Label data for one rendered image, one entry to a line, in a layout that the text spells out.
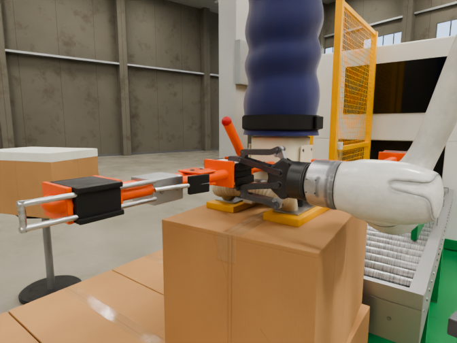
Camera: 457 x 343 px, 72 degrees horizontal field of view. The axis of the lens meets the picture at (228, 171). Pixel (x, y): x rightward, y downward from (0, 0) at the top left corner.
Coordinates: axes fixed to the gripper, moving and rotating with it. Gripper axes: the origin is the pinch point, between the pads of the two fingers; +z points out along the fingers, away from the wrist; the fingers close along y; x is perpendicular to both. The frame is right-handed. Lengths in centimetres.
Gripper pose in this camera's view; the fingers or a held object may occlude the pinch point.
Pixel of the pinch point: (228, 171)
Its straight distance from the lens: 73.4
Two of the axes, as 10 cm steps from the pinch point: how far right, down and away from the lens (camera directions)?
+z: -7.9, -1.0, 6.0
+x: 6.1, -1.1, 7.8
